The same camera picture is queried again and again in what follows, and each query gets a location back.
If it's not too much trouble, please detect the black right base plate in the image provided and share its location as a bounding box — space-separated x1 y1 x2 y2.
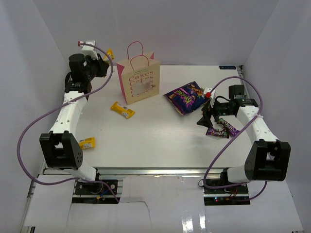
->
198 179 250 206

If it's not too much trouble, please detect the yellow snack bar centre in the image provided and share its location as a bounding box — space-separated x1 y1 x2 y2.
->
110 101 135 119

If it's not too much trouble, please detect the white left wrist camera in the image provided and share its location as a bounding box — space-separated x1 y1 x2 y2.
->
78 40 98 60

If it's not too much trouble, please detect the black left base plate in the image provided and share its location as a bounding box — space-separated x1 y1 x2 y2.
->
72 180 120 204

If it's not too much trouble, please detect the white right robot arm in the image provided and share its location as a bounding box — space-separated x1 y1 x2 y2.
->
197 85 291 194

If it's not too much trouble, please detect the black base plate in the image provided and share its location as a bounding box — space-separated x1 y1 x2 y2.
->
72 180 120 204
198 179 250 206

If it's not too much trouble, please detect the purple chocolate pack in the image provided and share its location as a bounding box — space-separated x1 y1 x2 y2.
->
217 118 240 137
206 126 230 138

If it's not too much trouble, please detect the aluminium front rail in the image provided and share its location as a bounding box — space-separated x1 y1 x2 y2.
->
42 167 228 177

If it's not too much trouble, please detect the small yellow snack bar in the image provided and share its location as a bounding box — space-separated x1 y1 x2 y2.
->
103 49 114 62

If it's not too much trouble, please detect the blue label right corner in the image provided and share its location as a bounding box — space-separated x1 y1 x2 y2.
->
219 66 236 70

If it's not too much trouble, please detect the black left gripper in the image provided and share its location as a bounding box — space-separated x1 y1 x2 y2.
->
85 54 109 81

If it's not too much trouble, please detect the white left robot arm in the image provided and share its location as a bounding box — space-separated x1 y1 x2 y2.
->
39 53 109 194

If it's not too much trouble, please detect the purple blue candy bag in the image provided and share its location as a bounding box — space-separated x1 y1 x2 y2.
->
164 81 208 116

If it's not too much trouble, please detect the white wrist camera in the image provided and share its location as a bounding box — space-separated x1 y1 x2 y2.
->
203 87 215 107
78 40 98 60

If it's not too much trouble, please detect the paper bag with pink handles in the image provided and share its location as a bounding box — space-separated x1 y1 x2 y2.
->
117 41 160 105

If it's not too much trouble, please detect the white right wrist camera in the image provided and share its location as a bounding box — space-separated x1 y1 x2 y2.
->
203 87 215 107

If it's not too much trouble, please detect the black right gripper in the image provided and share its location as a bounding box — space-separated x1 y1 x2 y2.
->
197 97 234 129

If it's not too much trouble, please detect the purple chocolate pack upper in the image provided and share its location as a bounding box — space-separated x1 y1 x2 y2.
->
217 118 240 137

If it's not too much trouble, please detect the yellow snack bar left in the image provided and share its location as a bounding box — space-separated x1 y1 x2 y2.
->
79 137 96 150

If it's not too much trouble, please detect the purple chocolate pack lower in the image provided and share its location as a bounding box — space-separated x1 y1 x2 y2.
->
206 126 230 138

